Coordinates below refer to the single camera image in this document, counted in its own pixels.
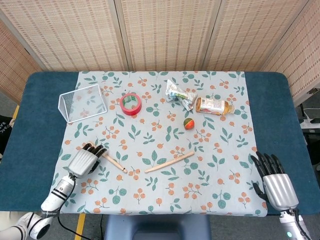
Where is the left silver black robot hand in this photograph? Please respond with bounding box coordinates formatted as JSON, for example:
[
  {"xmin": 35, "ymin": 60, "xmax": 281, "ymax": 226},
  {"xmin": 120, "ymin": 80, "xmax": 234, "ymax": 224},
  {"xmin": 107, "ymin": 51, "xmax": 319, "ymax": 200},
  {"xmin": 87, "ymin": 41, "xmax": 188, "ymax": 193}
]
[{"xmin": 67, "ymin": 142, "xmax": 108, "ymax": 179}]

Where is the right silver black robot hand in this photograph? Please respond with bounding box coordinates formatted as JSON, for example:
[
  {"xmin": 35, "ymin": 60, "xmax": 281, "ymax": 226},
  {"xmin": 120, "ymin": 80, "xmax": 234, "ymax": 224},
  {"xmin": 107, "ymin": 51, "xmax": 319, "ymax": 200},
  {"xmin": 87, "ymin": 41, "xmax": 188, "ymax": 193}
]
[{"xmin": 250, "ymin": 151, "xmax": 300, "ymax": 212}]

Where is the short wooden stick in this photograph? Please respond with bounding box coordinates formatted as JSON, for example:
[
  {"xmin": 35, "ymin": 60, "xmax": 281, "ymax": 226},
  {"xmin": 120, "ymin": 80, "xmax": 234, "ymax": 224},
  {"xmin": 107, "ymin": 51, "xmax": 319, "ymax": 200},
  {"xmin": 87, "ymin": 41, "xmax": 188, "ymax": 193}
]
[{"xmin": 83, "ymin": 142, "xmax": 129, "ymax": 175}]

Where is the long wooden stick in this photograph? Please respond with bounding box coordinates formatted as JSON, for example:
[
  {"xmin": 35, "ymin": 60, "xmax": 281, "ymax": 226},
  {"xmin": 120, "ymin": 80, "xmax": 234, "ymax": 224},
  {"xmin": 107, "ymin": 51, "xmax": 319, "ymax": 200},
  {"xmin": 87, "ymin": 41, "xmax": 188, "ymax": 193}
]
[{"xmin": 144, "ymin": 151, "xmax": 195, "ymax": 174}]

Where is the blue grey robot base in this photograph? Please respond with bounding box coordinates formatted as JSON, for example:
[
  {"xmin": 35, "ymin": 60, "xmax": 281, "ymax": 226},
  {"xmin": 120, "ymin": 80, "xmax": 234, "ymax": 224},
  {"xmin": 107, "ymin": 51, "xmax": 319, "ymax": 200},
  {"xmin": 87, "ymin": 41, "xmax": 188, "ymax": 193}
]
[{"xmin": 103, "ymin": 214, "xmax": 212, "ymax": 240}]

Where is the red tape roll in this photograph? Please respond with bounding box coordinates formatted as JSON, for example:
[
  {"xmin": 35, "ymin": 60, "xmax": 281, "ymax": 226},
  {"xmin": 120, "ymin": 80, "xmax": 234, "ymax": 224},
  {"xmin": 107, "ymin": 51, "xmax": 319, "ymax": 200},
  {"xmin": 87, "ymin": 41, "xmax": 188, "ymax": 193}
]
[{"xmin": 119, "ymin": 92, "xmax": 143, "ymax": 117}]

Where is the blue felt table cover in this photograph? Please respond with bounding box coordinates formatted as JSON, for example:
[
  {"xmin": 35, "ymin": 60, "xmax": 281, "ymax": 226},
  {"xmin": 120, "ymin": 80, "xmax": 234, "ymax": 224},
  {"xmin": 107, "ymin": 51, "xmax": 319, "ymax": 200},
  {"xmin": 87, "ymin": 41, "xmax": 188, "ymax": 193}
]
[{"xmin": 0, "ymin": 71, "xmax": 320, "ymax": 217}]

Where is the floral printed tablecloth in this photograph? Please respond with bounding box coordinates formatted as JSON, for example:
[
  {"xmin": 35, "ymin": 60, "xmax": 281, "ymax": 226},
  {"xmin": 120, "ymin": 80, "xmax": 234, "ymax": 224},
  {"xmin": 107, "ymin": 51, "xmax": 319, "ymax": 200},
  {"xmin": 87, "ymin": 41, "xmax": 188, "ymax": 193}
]
[{"xmin": 51, "ymin": 70, "xmax": 269, "ymax": 217}]

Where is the black bag with white print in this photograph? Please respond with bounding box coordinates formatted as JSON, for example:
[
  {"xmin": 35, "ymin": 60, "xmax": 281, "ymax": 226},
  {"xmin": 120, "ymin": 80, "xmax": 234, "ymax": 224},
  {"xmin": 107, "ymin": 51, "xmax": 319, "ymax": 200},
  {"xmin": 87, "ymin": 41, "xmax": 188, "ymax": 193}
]
[{"xmin": 0, "ymin": 115, "xmax": 16, "ymax": 161}]

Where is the plastic tea bottle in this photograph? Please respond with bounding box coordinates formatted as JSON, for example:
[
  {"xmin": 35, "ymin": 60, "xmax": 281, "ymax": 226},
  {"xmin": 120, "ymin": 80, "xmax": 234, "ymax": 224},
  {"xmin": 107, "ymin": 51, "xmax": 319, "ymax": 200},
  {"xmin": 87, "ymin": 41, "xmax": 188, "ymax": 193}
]
[{"xmin": 194, "ymin": 96, "xmax": 236, "ymax": 117}]

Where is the small orange green ball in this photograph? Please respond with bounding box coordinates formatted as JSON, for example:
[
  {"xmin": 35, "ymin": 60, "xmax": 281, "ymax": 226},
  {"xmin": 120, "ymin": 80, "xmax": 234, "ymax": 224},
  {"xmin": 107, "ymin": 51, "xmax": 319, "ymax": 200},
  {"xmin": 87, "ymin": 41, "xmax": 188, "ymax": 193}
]
[{"xmin": 183, "ymin": 117, "xmax": 196, "ymax": 131}]

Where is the woven bamboo screen panel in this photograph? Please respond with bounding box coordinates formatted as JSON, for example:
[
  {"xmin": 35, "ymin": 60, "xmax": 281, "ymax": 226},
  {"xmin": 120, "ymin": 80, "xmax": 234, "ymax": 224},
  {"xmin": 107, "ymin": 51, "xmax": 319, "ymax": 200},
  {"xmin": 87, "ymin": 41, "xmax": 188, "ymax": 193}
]
[
  {"xmin": 259, "ymin": 0, "xmax": 320, "ymax": 101},
  {"xmin": 202, "ymin": 0, "xmax": 314, "ymax": 72},
  {"xmin": 0, "ymin": 0, "xmax": 126, "ymax": 72},
  {"xmin": 0, "ymin": 19, "xmax": 44, "ymax": 105},
  {"xmin": 114, "ymin": 0, "xmax": 224, "ymax": 72}
]

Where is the crumpled foil snack wrapper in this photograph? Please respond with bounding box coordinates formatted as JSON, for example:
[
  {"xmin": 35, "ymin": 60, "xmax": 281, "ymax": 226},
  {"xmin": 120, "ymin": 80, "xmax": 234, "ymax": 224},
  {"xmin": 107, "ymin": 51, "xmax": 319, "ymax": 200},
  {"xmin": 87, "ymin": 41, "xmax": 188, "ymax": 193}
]
[{"xmin": 164, "ymin": 79, "xmax": 199, "ymax": 112}]

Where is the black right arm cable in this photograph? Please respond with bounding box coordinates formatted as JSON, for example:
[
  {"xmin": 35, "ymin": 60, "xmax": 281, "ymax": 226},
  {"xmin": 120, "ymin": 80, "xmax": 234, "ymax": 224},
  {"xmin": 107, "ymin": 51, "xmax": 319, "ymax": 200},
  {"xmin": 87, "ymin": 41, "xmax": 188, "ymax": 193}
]
[{"xmin": 289, "ymin": 208, "xmax": 313, "ymax": 240}]

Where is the black floor cable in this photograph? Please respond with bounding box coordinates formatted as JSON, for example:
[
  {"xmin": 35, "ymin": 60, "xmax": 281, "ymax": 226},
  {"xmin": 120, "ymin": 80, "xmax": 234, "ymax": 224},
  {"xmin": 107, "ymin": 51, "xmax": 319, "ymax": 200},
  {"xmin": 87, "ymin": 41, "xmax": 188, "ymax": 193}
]
[{"xmin": 57, "ymin": 215, "xmax": 92, "ymax": 240}]

